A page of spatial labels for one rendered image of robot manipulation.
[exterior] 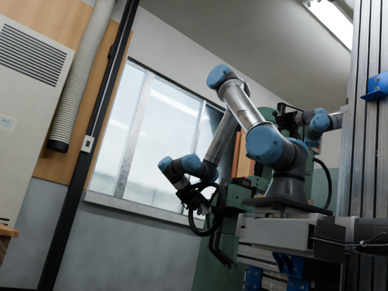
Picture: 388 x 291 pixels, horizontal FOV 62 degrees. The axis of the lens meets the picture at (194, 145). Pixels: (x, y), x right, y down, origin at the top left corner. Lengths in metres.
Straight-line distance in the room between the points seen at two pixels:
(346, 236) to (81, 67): 2.29
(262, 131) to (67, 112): 1.81
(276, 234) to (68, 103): 2.05
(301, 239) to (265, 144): 0.36
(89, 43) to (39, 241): 1.57
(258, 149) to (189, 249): 2.36
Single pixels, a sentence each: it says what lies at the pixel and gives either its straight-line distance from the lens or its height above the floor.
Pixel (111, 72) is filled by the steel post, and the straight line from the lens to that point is 2.92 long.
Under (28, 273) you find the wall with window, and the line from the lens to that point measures 2.74.
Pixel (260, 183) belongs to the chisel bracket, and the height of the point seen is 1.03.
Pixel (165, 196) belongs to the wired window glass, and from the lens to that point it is 3.20.
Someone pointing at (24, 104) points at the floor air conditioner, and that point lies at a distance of 2.43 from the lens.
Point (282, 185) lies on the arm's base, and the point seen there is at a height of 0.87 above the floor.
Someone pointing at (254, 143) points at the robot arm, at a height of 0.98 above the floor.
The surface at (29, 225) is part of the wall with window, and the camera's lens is 2.69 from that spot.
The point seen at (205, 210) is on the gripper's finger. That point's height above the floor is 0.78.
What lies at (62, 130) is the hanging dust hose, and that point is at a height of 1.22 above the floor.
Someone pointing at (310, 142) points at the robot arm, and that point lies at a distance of 1.66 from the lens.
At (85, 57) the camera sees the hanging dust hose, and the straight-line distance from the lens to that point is 2.79.
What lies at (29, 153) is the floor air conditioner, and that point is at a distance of 2.38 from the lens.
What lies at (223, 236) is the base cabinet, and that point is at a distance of 1.83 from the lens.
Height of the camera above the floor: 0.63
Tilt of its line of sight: 17 degrees up
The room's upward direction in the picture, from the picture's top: 12 degrees clockwise
